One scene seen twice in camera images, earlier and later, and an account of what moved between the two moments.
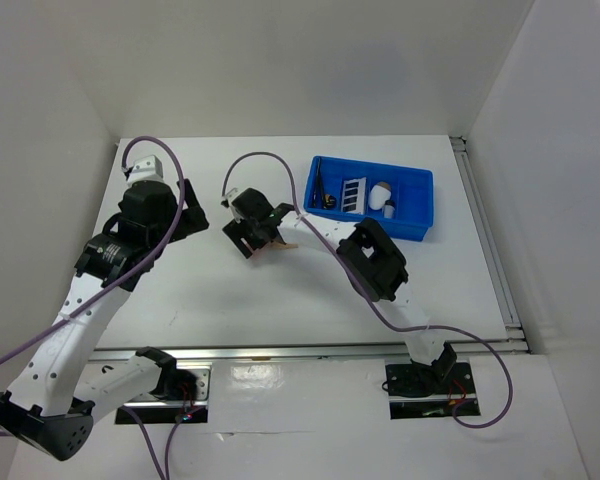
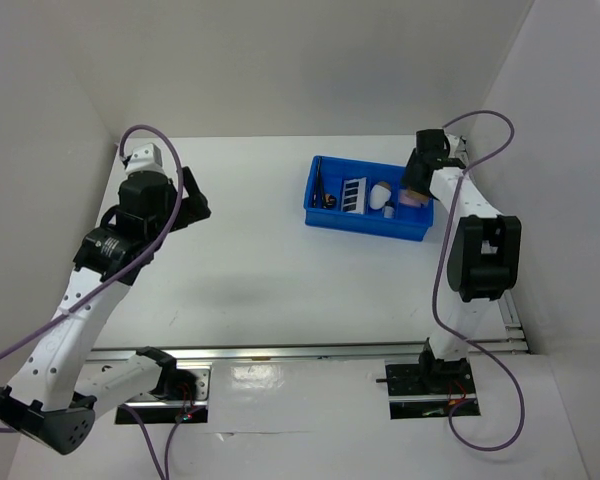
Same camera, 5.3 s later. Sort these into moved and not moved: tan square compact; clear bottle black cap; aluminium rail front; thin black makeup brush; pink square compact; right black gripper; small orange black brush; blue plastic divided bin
Moved: tan square compact; right black gripper; pink square compact
Not moved: clear bottle black cap; blue plastic divided bin; aluminium rail front; thin black makeup brush; small orange black brush
